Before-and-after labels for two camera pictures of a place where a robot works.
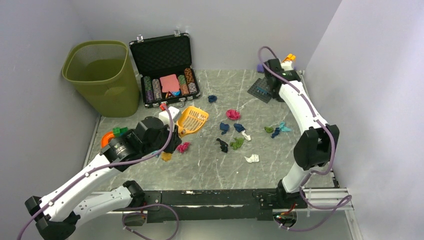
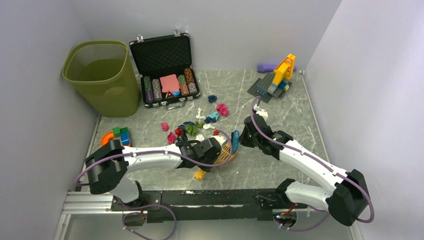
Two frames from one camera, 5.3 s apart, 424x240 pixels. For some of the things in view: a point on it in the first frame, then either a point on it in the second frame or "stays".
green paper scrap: [237, 143] to [192, 129]
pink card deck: [170, 83] stays
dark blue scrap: [238, 127] to [209, 119]
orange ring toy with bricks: [116, 132] stays
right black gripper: [278, 98] to [243, 140]
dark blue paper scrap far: [212, 98] stays
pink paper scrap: [233, 114] to [222, 109]
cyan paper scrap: [283, 128] to [215, 115]
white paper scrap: [254, 158] to [200, 137]
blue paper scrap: [224, 127] to [185, 123]
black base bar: [195, 205] stays
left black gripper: [174, 141] to [207, 169]
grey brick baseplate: [260, 89] stays
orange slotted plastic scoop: [189, 122] to [225, 152]
